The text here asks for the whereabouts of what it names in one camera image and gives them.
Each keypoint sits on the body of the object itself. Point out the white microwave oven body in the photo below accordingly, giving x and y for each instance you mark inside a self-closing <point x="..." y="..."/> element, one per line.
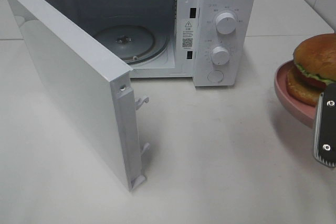
<point x="165" y="16"/>

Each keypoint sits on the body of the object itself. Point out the white warning label sticker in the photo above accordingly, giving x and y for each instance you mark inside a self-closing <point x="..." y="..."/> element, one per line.
<point x="187" y="33"/>

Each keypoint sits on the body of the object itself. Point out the burger with lettuce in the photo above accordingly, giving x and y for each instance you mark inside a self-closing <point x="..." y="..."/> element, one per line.
<point x="313" y="68"/>

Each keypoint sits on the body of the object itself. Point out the white timer knob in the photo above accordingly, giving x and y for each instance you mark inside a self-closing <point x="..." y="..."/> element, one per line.
<point x="220" y="56"/>

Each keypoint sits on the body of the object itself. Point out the white microwave door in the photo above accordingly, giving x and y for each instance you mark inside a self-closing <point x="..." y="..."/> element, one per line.
<point x="88" y="82"/>

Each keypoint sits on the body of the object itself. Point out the pink round plate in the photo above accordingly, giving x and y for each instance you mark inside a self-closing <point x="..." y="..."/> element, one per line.
<point x="303" y="112"/>

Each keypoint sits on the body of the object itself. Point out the white upper power knob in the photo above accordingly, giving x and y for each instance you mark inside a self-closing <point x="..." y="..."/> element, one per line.
<point x="225" y="22"/>

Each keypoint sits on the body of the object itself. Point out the glass microwave turntable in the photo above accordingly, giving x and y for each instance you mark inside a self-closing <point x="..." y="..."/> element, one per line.
<point x="132" y="43"/>

